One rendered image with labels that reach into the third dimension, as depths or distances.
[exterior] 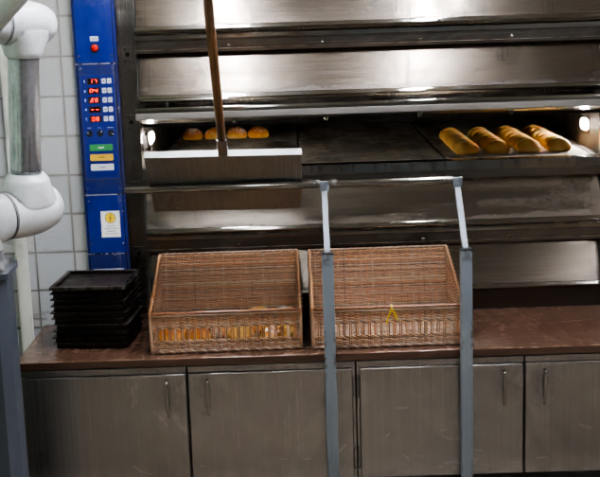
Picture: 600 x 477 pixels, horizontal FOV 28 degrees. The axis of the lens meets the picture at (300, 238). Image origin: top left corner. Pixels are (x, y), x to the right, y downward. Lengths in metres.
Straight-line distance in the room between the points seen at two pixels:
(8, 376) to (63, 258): 0.96
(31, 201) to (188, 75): 0.99
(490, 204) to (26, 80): 1.89
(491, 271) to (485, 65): 0.81
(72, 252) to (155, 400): 0.79
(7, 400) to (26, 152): 0.80
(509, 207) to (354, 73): 0.81
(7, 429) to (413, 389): 1.41
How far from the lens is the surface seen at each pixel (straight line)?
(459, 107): 4.51
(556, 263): 4.83
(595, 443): 4.48
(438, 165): 4.67
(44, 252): 4.80
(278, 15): 4.59
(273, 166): 4.21
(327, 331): 4.16
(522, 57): 4.70
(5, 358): 3.92
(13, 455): 4.03
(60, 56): 4.69
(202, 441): 4.35
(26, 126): 3.92
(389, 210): 4.68
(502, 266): 4.78
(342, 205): 4.67
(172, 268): 4.69
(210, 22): 3.59
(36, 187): 3.94
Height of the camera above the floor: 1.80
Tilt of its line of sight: 11 degrees down
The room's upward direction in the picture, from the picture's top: 2 degrees counter-clockwise
